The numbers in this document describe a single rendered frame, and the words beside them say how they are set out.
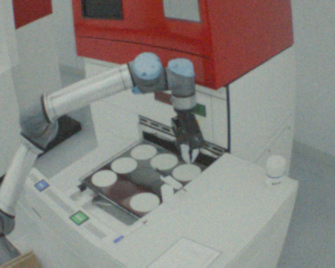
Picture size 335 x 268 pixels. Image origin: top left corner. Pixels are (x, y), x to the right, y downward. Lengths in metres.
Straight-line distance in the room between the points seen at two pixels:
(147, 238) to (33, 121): 0.48
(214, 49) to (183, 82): 0.15
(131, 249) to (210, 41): 0.68
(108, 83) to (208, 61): 0.35
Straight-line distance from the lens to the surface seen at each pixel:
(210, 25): 1.20
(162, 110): 1.58
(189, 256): 1.06
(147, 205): 1.35
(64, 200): 1.34
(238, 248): 1.08
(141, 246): 1.11
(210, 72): 1.27
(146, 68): 1.05
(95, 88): 1.07
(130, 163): 1.55
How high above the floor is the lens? 1.79
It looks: 32 degrees down
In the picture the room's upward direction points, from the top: 6 degrees counter-clockwise
